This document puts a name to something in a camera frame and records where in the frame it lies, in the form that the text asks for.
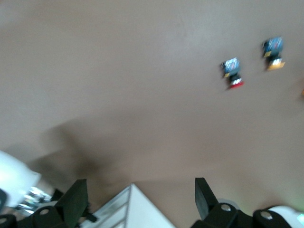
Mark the red push button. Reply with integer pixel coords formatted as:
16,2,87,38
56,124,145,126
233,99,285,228
220,57,245,90

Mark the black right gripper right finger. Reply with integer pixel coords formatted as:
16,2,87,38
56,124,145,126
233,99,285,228
192,177,239,228

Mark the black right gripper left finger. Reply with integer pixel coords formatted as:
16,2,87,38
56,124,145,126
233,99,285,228
18,179,89,228

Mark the white drawer cabinet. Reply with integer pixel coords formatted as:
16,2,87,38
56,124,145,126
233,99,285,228
94,184,178,228

